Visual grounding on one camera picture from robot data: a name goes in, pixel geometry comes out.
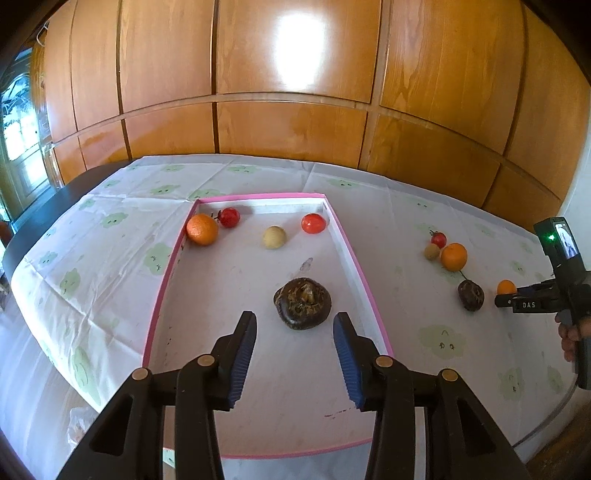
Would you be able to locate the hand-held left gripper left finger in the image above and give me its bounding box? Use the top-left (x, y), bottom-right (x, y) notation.
top-left (55, 311), bottom-right (258, 480)

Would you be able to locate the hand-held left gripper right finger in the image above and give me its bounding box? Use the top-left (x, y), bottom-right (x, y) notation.
top-left (332, 312), bottom-right (532, 480)

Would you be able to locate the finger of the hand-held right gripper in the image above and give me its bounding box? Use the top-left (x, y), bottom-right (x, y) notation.
top-left (516, 281), bottom-right (557, 297)
top-left (494, 292), bottom-right (561, 315)

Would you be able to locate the pink shallow box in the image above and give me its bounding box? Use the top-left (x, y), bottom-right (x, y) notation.
top-left (141, 193), bottom-right (395, 460)

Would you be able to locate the person's right hand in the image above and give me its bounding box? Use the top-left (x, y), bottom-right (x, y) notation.
top-left (558, 323), bottom-right (579, 363)

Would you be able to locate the white printed tablecloth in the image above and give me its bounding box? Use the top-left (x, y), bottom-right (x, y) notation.
top-left (9, 154), bottom-right (580, 480)

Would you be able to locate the wooden wardrobe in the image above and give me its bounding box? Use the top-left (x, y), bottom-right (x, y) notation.
top-left (28, 0), bottom-right (578, 232)

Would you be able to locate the glass window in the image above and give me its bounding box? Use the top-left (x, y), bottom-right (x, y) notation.
top-left (0, 46), bottom-right (63, 227)

